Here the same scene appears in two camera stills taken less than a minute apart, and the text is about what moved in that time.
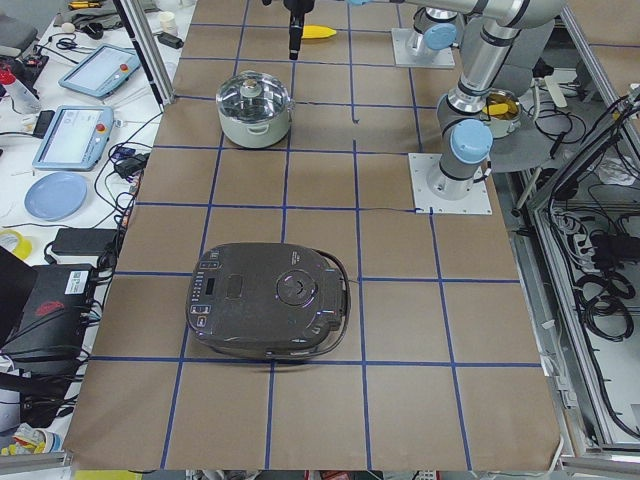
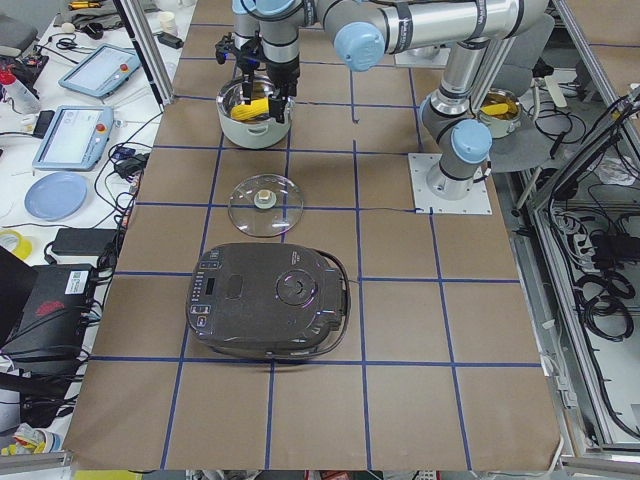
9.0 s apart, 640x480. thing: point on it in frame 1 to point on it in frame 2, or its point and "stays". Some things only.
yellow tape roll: [23, 247] stays
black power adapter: [83, 241] stays
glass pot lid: [253, 96] to [265, 205]
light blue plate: [55, 196] stays
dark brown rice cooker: [267, 301] stays
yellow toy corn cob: [317, 31] to [258, 107]
